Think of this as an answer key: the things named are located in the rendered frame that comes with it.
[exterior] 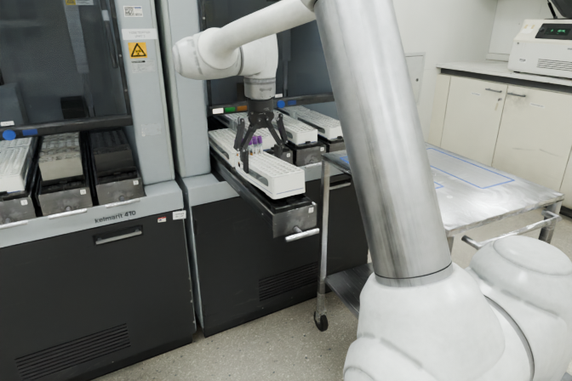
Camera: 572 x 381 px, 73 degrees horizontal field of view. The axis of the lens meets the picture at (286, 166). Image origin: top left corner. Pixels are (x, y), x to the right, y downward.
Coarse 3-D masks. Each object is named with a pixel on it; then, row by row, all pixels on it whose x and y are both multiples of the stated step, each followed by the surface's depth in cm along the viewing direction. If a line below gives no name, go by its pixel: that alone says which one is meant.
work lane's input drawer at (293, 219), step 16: (224, 160) 136; (224, 176) 135; (240, 176) 122; (240, 192) 122; (256, 192) 112; (256, 208) 111; (272, 208) 103; (288, 208) 103; (304, 208) 105; (272, 224) 102; (288, 224) 104; (304, 224) 107; (288, 240) 100
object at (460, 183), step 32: (448, 160) 134; (448, 192) 110; (480, 192) 110; (512, 192) 110; (544, 192) 110; (320, 224) 151; (448, 224) 93; (480, 224) 95; (544, 224) 101; (320, 256) 155; (320, 288) 161; (352, 288) 153; (320, 320) 166
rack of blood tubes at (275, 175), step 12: (252, 156) 123; (264, 156) 123; (240, 168) 124; (252, 168) 114; (264, 168) 111; (276, 168) 109; (288, 168) 108; (264, 180) 117; (276, 180) 102; (288, 180) 104; (300, 180) 106; (276, 192) 103; (288, 192) 105; (300, 192) 107
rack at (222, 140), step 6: (210, 132) 153; (216, 132) 152; (222, 132) 153; (228, 132) 152; (234, 132) 152; (210, 138) 153; (216, 138) 145; (222, 138) 144; (228, 138) 145; (234, 138) 144; (210, 144) 150; (216, 144) 149; (222, 144) 138; (228, 144) 138; (252, 144) 137; (216, 150) 144; (222, 150) 147; (228, 150) 131; (234, 150) 131; (258, 150) 133; (222, 156) 139; (228, 156) 142; (234, 156) 129; (234, 162) 130
